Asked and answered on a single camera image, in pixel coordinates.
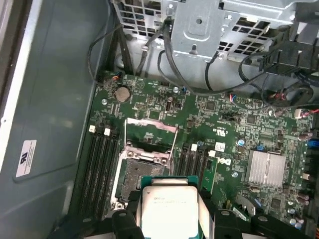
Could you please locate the white label sticker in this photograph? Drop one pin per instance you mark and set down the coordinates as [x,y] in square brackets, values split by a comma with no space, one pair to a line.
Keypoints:
[26,159]

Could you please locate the green motherboard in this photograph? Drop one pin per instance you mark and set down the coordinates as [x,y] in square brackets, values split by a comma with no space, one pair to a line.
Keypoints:
[199,117]

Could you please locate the black RAM slot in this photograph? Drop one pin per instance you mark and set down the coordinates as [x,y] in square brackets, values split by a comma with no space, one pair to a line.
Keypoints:
[181,161]
[188,163]
[103,174]
[110,174]
[87,174]
[196,163]
[95,174]

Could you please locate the round coin cell battery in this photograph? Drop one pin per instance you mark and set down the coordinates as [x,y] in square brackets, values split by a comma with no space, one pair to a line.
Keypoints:
[122,94]

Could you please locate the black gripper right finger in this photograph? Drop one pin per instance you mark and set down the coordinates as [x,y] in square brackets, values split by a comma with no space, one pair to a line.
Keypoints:
[226,225]

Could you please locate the grey metal disk bay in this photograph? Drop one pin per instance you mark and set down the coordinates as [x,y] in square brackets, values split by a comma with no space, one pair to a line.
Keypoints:
[199,32]

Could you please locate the silver CPU chip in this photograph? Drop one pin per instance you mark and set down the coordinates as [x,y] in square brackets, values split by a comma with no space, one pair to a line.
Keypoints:
[169,211]

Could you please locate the green RAM stick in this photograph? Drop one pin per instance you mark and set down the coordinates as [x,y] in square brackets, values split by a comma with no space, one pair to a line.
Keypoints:
[209,174]

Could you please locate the metal socket cover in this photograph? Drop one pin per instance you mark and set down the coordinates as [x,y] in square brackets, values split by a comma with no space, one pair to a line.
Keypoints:
[152,123]

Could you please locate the silver finned heat sink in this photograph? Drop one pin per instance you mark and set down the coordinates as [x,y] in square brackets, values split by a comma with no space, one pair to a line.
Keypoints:
[265,169]

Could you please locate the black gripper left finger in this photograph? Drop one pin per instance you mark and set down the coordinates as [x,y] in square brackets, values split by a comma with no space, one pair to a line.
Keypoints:
[122,225]

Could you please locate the black PC case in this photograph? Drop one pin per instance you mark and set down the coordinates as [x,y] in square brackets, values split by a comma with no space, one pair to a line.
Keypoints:
[49,99]

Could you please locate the CPU socket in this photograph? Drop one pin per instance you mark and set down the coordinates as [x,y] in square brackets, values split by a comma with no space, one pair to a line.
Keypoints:
[139,169]

